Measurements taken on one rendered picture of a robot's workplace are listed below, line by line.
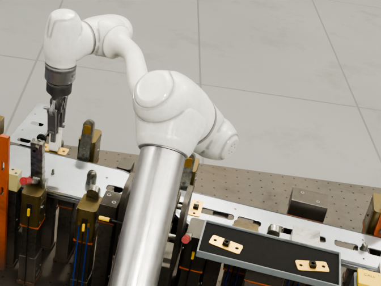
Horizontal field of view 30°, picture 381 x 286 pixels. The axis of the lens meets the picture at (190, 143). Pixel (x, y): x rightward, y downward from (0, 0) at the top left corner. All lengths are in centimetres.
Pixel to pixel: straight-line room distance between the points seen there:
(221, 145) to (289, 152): 301
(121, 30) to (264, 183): 114
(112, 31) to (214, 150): 59
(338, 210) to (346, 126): 226
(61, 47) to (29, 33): 369
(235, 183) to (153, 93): 149
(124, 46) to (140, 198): 68
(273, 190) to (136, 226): 153
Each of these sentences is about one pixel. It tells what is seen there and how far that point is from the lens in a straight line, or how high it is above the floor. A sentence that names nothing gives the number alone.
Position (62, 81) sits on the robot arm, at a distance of 208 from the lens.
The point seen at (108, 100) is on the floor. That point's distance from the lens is 484.
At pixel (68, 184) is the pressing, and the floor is 100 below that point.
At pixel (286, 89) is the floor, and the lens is 546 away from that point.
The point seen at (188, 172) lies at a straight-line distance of 231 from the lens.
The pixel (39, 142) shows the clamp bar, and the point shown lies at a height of 121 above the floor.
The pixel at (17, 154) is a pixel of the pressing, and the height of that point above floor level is 100.
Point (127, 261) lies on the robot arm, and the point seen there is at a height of 134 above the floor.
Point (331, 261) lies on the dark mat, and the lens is 191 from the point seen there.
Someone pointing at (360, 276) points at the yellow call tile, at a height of 116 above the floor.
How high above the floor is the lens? 231
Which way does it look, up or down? 31 degrees down
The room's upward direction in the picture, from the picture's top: 11 degrees clockwise
